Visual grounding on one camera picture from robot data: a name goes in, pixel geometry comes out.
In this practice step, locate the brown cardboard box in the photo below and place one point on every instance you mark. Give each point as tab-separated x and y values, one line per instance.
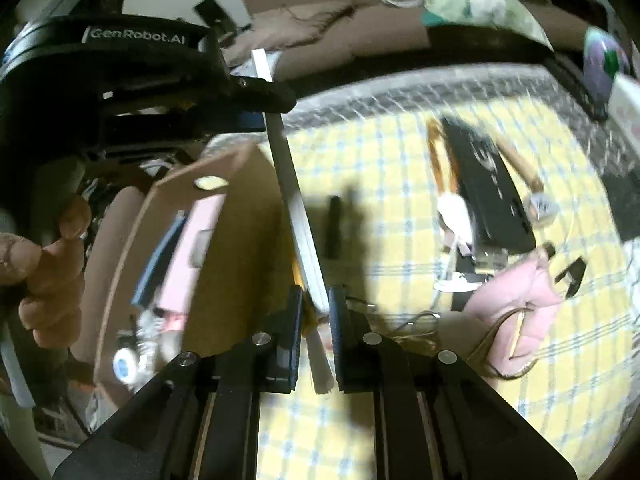
240	240

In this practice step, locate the black hair clip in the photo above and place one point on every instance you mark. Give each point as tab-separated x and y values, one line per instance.
570	270

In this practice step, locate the beige blanket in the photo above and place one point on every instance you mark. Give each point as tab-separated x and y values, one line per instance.
295	25

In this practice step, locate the blue nail file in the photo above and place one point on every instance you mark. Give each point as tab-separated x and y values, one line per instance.
155	265

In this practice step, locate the purple green round toy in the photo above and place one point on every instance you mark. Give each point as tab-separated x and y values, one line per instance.
602	60

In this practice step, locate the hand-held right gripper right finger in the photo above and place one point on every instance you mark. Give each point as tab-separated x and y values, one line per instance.
336	335

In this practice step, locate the pink tissue box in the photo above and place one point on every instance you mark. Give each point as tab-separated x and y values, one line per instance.
190	270

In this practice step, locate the grey patterned table mat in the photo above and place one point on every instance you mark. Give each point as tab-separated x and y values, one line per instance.
375	95

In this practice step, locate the white squeeze tube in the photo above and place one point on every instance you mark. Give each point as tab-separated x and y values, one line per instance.
150	335

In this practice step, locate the pink fluffy cloth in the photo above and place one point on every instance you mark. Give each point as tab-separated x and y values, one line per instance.
520	300

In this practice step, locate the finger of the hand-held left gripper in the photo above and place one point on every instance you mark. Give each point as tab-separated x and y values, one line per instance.
260	95
247	121

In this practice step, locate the brown sofa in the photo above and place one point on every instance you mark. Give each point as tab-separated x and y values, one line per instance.
370	30

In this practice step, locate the white patterned box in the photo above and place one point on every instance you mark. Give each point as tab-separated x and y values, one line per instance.
627	110

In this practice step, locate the person's left hand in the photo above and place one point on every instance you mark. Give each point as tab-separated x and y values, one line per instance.
55	280

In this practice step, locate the yellow plaid tablecloth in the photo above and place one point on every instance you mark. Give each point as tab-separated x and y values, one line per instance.
390	160

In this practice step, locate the orange and white brush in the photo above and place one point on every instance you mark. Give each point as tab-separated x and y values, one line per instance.
455	217

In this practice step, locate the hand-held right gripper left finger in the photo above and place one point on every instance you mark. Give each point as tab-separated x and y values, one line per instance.
295	330

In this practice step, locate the black rectangular device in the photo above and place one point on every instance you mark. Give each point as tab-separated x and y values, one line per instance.
212	12

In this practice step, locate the white round container blue label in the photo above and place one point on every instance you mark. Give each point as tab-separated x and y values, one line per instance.
125	362

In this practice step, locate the amber translucent comb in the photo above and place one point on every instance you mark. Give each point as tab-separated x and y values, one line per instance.
440	160

